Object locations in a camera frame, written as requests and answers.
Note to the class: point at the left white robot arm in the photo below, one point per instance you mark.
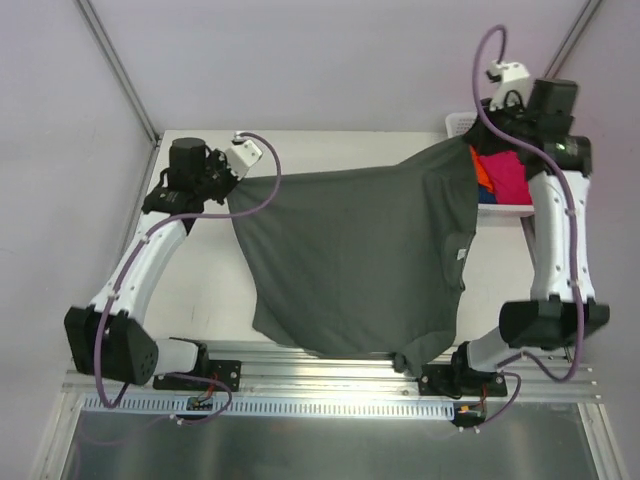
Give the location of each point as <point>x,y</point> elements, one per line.
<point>111,328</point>

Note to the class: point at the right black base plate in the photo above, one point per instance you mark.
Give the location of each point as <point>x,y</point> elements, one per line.
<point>452,382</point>

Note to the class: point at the aluminium corner post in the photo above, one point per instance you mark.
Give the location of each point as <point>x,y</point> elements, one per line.
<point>105,45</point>
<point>586,15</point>

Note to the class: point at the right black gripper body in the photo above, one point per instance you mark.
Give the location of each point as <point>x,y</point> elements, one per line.
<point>484,128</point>

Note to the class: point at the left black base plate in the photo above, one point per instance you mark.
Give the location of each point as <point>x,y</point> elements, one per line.
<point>227,372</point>

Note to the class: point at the left aluminium corner post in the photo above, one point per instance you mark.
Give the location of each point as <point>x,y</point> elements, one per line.
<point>105,45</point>

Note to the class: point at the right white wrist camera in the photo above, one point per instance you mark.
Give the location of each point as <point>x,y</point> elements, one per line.
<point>513,84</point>

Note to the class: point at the grey t shirt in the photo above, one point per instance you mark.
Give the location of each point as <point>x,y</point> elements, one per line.
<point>356,262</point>

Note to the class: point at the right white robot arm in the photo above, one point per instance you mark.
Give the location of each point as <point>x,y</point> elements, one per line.
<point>562,311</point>

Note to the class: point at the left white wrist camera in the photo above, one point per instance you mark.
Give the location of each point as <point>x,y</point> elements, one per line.
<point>241,157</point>

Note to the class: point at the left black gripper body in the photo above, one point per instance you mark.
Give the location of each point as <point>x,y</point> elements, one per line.
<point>220,176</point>

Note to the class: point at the aluminium mounting rail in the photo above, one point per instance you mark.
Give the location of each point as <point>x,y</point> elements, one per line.
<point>271,370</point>

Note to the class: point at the white slotted cable duct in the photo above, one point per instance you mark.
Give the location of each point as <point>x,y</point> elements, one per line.
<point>289,407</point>

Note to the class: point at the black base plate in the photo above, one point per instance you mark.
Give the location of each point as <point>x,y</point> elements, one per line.
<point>452,382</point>
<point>227,372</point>

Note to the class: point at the right aluminium corner post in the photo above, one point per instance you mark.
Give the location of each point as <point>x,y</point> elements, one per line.
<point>586,15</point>

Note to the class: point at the orange t shirt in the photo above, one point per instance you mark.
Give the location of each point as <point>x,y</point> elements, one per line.
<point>481,174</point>

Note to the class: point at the pink t shirt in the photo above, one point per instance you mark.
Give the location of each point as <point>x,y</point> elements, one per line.
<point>508,177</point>

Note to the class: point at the blue t shirt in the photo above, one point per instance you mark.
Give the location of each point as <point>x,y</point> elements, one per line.
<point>485,196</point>

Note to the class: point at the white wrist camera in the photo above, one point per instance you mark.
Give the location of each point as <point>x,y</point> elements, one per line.
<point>241,157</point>
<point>513,84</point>

